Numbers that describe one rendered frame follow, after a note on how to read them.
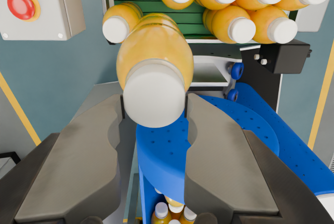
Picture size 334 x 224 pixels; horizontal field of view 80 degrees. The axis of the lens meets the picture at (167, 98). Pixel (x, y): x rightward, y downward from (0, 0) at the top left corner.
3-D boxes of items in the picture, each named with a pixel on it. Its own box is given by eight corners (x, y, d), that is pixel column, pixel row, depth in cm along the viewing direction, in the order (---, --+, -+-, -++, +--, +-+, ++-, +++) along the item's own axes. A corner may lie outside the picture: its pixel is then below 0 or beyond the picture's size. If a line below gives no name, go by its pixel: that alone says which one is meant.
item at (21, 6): (16, 19, 30) (11, 20, 29) (7, -9, 28) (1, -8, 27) (40, 19, 30) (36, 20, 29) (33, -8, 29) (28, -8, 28)
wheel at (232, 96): (225, 107, 54) (232, 109, 53) (226, 93, 52) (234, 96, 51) (231, 98, 57) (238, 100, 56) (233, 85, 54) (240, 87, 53)
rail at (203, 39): (113, 39, 47) (110, 42, 44) (113, 36, 46) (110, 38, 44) (281, 40, 48) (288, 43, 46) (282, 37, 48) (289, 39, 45)
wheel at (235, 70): (229, 80, 50) (237, 82, 49) (232, 63, 48) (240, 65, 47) (235, 75, 53) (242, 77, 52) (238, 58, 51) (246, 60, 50)
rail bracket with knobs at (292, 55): (247, 60, 56) (264, 74, 47) (252, 34, 52) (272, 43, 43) (282, 60, 56) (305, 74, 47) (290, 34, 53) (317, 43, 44)
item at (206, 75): (175, 71, 53) (180, 93, 43) (176, 63, 52) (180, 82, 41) (212, 71, 54) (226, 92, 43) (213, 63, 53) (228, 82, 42)
